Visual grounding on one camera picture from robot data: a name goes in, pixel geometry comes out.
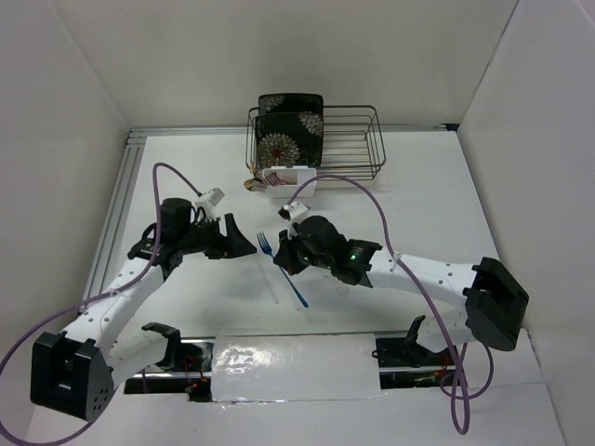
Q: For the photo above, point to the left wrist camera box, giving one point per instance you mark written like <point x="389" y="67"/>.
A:
<point x="209" y="199"/>

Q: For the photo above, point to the black floral plate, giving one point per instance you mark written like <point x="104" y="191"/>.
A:
<point x="289" y="139"/>
<point x="290" y="102"/>

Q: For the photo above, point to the front black floral plate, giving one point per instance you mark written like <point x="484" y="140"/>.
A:
<point x="289" y="139"/>

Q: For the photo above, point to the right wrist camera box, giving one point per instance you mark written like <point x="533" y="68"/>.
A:
<point x="293" y="213"/>

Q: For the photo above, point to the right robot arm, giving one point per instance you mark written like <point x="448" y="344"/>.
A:
<point x="487" y="304"/>

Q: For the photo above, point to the white cutlery caddy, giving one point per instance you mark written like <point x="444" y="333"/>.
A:
<point x="294" y="177"/>

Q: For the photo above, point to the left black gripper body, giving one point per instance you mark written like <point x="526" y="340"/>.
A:
<point x="206" y="239"/>

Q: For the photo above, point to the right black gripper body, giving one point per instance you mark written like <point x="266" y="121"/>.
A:
<point x="298" y="255"/>

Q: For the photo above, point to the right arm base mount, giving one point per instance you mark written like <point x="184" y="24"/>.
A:
<point x="403" y="363"/>

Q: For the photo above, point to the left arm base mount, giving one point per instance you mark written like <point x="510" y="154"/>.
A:
<point x="185" y="368"/>

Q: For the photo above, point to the rear black floral plate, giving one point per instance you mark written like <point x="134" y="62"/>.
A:
<point x="290" y="102"/>

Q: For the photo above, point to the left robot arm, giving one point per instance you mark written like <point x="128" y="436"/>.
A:
<point x="77" y="370"/>

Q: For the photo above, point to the grey wire dish rack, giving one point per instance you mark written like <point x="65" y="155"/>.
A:
<point x="353" y="143"/>

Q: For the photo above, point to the blue fork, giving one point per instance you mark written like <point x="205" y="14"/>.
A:
<point x="267" y="250"/>

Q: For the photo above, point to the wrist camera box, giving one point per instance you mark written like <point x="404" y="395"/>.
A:
<point x="209" y="199"/>
<point x="293" y="213"/>

